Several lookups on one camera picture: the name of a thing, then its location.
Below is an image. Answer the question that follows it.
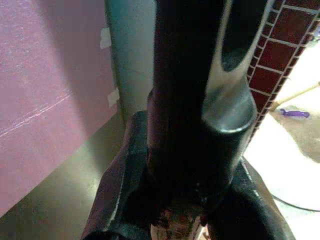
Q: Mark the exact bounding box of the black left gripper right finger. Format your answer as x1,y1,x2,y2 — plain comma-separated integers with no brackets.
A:
206,159,296,240

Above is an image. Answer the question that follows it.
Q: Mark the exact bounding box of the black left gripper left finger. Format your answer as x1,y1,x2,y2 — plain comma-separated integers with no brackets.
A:
81,110,152,240

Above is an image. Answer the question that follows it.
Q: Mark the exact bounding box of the white paper label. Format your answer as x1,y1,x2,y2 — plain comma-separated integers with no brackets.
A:
99,26,111,49
106,89,119,107

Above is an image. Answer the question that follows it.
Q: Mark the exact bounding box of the purple plastic piece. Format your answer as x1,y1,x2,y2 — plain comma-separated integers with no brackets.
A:
279,108,311,120

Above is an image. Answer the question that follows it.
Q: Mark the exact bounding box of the black cable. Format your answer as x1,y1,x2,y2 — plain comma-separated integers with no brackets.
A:
269,193,320,213

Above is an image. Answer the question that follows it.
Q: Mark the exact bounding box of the grey metal post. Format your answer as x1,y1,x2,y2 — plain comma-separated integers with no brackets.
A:
104,0,157,122

